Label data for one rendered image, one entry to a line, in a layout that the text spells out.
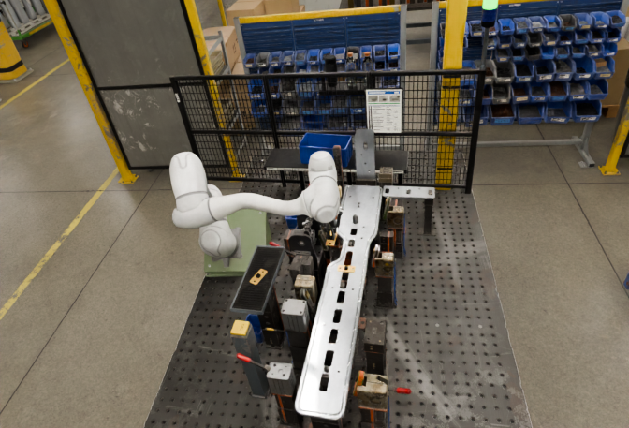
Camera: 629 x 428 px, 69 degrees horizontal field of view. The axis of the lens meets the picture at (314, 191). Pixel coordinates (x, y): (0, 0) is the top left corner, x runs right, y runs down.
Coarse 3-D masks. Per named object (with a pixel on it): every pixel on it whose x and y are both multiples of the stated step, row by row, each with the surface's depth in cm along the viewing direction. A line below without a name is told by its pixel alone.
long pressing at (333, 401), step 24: (360, 192) 262; (360, 216) 245; (360, 240) 231; (336, 264) 219; (360, 264) 217; (336, 288) 207; (360, 288) 206; (312, 336) 188; (312, 360) 180; (336, 360) 178; (312, 384) 171; (336, 384) 170; (312, 408) 164; (336, 408) 163
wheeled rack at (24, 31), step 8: (40, 16) 1002; (48, 16) 999; (24, 24) 956; (32, 24) 952; (40, 24) 958; (48, 24) 973; (8, 32) 934; (16, 32) 927; (24, 32) 920; (32, 32) 929; (24, 40) 920
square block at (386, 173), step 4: (380, 168) 269; (384, 168) 269; (388, 168) 268; (392, 168) 268; (380, 172) 266; (384, 172) 265; (388, 172) 265; (392, 172) 267; (380, 176) 265; (384, 176) 265; (388, 176) 264; (392, 176) 266; (380, 180) 267; (384, 180) 266; (388, 180) 266; (392, 180) 267; (380, 184) 269; (384, 184) 269; (388, 184) 268; (392, 184) 276; (388, 192) 272; (384, 200) 276; (384, 204) 278; (384, 208) 280; (380, 212) 282; (380, 216) 287; (380, 220) 286; (384, 220) 285
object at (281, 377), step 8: (272, 368) 172; (280, 368) 172; (288, 368) 171; (272, 376) 169; (280, 376) 169; (288, 376) 169; (272, 384) 172; (280, 384) 171; (288, 384) 170; (272, 392) 176; (280, 392) 175; (288, 392) 173; (296, 392) 183; (280, 400) 179; (288, 400) 178; (280, 408) 183; (288, 408) 182; (280, 416) 187; (288, 416) 185; (296, 416) 184; (288, 424) 189; (296, 424) 189
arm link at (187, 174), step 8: (184, 152) 190; (176, 160) 187; (184, 160) 187; (192, 160) 188; (176, 168) 186; (184, 168) 185; (192, 168) 186; (200, 168) 190; (176, 176) 185; (184, 176) 184; (192, 176) 185; (200, 176) 188; (176, 184) 185; (184, 184) 183; (192, 184) 184; (200, 184) 186; (208, 184) 249; (176, 192) 185; (184, 192) 183; (208, 192) 214; (216, 192) 244
